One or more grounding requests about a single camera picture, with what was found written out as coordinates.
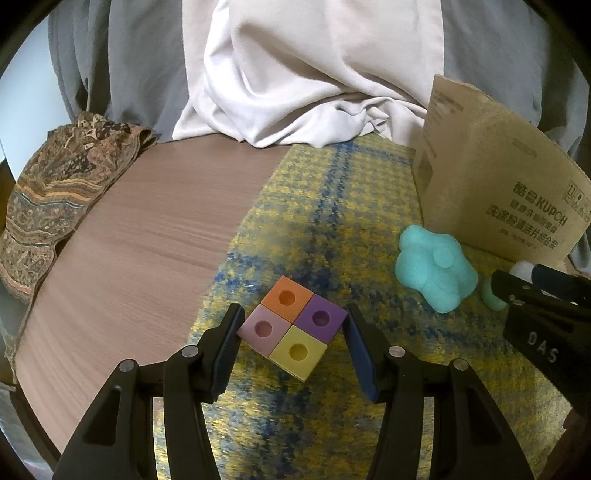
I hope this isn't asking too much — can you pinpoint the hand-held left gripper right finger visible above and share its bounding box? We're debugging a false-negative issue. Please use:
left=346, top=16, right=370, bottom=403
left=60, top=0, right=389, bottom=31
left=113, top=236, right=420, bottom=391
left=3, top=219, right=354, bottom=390
left=345, top=303, right=527, bottom=480

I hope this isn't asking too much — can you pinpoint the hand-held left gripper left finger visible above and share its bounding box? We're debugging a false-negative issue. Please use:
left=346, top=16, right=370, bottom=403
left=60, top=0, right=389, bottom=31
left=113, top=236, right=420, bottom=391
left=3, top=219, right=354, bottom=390
left=52, top=303, right=246, bottom=480

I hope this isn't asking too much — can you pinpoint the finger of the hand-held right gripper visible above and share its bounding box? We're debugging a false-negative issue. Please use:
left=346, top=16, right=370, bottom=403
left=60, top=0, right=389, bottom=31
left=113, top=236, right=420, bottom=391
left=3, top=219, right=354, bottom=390
left=531, top=264, right=591, bottom=308
left=489, top=270, right=561, bottom=319

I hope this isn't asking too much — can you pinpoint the four-colour cube block toy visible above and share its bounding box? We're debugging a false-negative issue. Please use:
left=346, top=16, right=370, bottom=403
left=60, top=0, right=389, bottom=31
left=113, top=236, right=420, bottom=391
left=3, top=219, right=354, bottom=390
left=237, top=276, right=348, bottom=382

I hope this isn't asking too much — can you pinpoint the green foam toy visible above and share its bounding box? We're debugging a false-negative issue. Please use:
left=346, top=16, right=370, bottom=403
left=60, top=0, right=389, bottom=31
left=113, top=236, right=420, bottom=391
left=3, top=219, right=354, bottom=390
left=480, top=277, right=506, bottom=310

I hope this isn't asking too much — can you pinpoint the teal flower foam toy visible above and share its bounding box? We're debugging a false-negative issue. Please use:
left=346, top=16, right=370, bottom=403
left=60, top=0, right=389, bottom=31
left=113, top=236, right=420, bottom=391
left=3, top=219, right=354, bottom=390
left=396, top=224, right=478, bottom=315

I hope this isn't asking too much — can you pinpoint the brown cardboard box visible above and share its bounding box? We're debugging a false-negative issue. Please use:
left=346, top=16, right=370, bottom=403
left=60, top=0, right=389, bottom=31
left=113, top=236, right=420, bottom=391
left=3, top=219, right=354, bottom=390
left=412, top=74, right=591, bottom=273

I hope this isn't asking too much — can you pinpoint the yellow blue woven mat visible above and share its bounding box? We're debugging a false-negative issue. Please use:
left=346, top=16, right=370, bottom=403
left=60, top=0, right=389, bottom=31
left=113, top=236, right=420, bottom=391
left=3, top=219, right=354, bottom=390
left=152, top=138, right=573, bottom=480

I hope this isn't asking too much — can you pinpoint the brown patterned scarf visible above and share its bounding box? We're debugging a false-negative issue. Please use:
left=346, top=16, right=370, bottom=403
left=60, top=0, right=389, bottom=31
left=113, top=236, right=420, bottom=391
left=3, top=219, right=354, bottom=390
left=0, top=112, right=158, bottom=384

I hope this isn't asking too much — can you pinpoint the white curtain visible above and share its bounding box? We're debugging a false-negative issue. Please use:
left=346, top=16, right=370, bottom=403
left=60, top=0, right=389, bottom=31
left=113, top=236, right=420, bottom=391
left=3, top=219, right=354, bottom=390
left=172, top=0, right=444, bottom=148

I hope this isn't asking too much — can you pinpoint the grey curtain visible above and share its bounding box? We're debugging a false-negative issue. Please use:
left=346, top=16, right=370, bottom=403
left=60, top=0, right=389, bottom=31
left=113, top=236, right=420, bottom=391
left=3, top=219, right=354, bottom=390
left=46, top=0, right=591, bottom=160

